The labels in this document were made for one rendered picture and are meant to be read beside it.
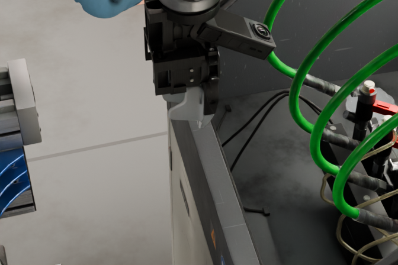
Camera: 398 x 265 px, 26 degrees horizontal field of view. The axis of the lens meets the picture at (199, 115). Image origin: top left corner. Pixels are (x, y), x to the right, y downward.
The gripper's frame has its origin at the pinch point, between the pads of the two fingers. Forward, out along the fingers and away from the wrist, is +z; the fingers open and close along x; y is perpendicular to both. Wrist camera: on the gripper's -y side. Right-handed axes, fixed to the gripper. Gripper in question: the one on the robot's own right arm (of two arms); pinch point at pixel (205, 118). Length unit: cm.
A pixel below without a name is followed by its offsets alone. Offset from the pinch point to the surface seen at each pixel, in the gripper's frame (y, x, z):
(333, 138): -20.2, -3.1, 11.5
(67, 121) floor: 16, -130, 121
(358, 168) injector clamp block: -26.7, -6.2, 22.9
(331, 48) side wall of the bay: -36, -43, 29
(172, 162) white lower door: -3, -42, 53
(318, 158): -14.7, 4.8, 6.3
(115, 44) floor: -6, -167, 121
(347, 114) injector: -26.0, -11.5, 15.7
